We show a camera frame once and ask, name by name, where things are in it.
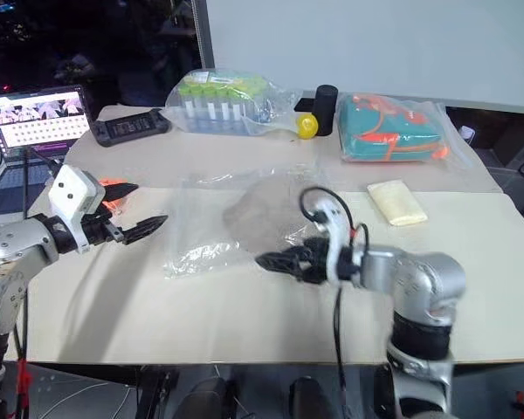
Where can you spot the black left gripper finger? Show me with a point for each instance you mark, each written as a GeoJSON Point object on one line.
{"type": "Point", "coordinates": [120, 190]}
{"type": "Point", "coordinates": [146, 227]}

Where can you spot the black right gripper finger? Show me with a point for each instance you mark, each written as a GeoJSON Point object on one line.
{"type": "Point", "coordinates": [290, 271]}
{"type": "Point", "coordinates": [277, 258]}

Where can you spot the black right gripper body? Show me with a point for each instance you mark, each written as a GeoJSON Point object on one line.
{"type": "Point", "coordinates": [316, 262]}

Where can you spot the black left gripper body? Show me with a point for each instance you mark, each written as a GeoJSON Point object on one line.
{"type": "Point", "coordinates": [98, 229]}

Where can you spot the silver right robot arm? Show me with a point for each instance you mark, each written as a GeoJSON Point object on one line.
{"type": "Point", "coordinates": [423, 275]}

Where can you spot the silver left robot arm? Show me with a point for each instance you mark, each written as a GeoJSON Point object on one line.
{"type": "Point", "coordinates": [8, 244]}

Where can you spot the clear plastic bag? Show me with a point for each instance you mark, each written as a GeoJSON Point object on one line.
{"type": "Point", "coordinates": [201, 231]}

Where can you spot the clear bag holding test tubes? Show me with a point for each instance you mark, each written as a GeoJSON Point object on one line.
{"type": "Point", "coordinates": [270, 109]}

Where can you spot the clear bag holding teal cloth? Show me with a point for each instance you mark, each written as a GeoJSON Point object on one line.
{"type": "Point", "coordinates": [456, 144]}

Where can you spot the orange plastic object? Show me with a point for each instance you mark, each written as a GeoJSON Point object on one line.
{"type": "Point", "coordinates": [113, 205]}

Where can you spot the black handheld controller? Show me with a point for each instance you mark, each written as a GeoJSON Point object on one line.
{"type": "Point", "coordinates": [131, 126]}

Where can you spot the cream folded cloth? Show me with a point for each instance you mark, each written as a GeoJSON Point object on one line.
{"type": "Point", "coordinates": [397, 203]}

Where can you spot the open laptop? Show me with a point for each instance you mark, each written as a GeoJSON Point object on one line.
{"type": "Point", "coordinates": [39, 118]}

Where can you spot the dark rounded shape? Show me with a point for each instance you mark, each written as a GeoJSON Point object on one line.
{"type": "Point", "coordinates": [308, 399]}
{"type": "Point", "coordinates": [205, 399]}

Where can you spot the green capped test tube pack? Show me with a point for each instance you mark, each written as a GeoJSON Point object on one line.
{"type": "Point", "coordinates": [218, 105]}

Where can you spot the yellow ball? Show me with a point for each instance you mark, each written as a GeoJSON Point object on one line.
{"type": "Point", "coordinates": [308, 127]}

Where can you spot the teal and orange folded cloth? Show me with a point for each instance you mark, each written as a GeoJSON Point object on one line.
{"type": "Point", "coordinates": [388, 131]}

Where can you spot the black cylinder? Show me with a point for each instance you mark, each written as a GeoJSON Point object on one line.
{"type": "Point", "coordinates": [325, 109]}

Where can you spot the black flat block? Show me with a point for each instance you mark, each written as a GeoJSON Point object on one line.
{"type": "Point", "coordinates": [305, 105]}

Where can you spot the red tape strip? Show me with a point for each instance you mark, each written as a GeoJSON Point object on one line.
{"type": "Point", "coordinates": [24, 384]}

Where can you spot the white partition board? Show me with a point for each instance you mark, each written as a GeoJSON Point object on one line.
{"type": "Point", "coordinates": [375, 43]}

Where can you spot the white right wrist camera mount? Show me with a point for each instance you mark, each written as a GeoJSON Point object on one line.
{"type": "Point", "coordinates": [334, 227]}

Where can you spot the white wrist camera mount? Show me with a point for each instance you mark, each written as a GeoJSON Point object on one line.
{"type": "Point", "coordinates": [72, 190]}
{"type": "Point", "coordinates": [334, 227]}

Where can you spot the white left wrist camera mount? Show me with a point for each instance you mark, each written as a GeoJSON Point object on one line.
{"type": "Point", "coordinates": [72, 190]}

